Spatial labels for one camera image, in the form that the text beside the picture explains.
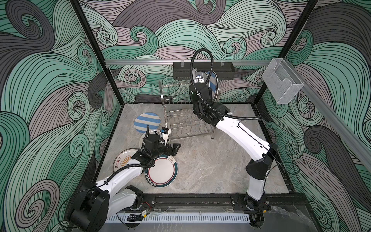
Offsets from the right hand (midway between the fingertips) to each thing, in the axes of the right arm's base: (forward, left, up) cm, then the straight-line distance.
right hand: (202, 87), depth 71 cm
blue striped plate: (+9, +42, -40) cm, 59 cm away
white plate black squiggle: (-23, +27, -9) cm, 37 cm away
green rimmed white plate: (-29, +22, -43) cm, 56 cm away
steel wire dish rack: (+9, +13, -36) cm, 39 cm away
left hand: (-15, +15, -28) cm, 35 cm away
